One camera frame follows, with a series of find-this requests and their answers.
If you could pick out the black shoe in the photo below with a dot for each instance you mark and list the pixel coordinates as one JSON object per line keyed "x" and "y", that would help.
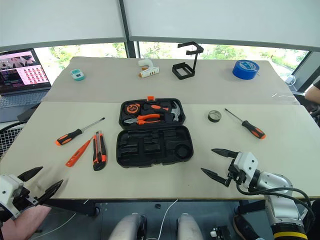
{"x": 243, "y": 227}

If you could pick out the silver rounded robot leg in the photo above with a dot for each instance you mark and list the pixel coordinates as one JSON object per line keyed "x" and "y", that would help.
{"x": 127, "y": 227}
{"x": 190, "y": 227}

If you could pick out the open laptop computer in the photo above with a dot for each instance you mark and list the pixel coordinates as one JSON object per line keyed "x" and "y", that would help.
{"x": 22, "y": 72}

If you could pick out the white roller blind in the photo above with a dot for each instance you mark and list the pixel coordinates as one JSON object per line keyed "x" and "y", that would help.
{"x": 225, "y": 20}
{"x": 60, "y": 20}

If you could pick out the short black orange screwdriver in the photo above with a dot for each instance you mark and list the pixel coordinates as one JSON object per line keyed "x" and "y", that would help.
{"x": 251, "y": 127}

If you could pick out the black device white button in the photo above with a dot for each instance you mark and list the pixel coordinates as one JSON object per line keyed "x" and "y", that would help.
{"x": 221, "y": 232}

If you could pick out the white power adapter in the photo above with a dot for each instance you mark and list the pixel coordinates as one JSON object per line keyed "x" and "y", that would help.
{"x": 290, "y": 80}

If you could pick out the orange black tape measure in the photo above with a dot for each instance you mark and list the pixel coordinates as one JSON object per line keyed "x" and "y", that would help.
{"x": 132, "y": 108}

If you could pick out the person bare leg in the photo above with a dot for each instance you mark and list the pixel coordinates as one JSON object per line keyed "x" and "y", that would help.
{"x": 22, "y": 222}

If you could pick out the teal white timer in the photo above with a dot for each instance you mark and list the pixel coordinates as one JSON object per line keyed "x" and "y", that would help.
{"x": 78, "y": 75}

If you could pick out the blue tape roll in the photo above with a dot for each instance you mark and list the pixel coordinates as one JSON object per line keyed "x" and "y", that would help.
{"x": 246, "y": 70}

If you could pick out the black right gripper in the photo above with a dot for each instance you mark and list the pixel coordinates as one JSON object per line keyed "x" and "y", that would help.
{"x": 236, "y": 173}

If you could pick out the black table frame bar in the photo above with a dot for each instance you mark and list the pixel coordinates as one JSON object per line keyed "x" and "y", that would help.
{"x": 251, "y": 207}
{"x": 75, "y": 207}

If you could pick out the black frame stand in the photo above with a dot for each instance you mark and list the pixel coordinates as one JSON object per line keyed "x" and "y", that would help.
{"x": 181, "y": 72}

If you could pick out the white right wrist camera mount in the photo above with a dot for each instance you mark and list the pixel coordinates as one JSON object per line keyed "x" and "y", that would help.
{"x": 246, "y": 161}

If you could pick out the orange black utility knife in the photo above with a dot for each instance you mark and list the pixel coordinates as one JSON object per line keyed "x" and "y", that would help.
{"x": 99, "y": 152}

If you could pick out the white glue gun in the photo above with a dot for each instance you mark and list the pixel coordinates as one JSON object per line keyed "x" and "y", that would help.
{"x": 148, "y": 71}

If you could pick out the black tool case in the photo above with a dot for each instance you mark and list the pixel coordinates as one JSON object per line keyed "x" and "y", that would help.
{"x": 155, "y": 150}

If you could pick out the small black floor part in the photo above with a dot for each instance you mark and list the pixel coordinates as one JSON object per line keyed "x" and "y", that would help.
{"x": 157, "y": 206}

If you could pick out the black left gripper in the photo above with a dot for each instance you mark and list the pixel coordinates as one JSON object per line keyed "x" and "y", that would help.
{"x": 23, "y": 194}

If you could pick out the long black orange screwdriver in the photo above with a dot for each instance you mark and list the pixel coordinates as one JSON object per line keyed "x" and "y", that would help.
{"x": 68, "y": 137}

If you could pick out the small grey tape roll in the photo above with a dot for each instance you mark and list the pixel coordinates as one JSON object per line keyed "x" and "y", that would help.
{"x": 214, "y": 116}

